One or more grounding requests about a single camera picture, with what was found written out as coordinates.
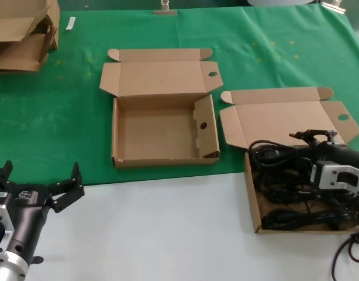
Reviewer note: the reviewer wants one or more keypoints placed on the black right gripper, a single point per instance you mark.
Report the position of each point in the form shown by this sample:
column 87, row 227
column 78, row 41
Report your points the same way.
column 334, row 153

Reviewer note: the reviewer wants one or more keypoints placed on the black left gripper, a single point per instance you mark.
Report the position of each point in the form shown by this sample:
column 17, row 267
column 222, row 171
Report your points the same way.
column 30, row 202

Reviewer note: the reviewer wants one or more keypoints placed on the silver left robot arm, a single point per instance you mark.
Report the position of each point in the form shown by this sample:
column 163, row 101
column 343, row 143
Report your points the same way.
column 4, row 269

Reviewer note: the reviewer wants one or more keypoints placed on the open cardboard box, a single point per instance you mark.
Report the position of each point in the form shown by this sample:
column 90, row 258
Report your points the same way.
column 284, row 117

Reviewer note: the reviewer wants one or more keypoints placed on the open cardboard box torn corner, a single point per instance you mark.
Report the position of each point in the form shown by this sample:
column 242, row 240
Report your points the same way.
column 156, row 73

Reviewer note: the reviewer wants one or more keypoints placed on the green table cloth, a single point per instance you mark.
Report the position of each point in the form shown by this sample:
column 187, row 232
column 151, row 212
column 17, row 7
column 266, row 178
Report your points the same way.
column 51, row 117

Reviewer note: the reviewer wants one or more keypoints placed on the white paper strip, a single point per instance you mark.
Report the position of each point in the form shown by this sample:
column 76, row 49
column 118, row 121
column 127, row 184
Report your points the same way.
column 70, row 23

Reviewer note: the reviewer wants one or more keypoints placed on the metal table clamp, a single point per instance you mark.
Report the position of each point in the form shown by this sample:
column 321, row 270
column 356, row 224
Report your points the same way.
column 165, row 12

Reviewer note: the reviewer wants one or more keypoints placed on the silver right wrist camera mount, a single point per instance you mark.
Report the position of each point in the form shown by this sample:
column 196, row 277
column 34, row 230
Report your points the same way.
column 328, row 175

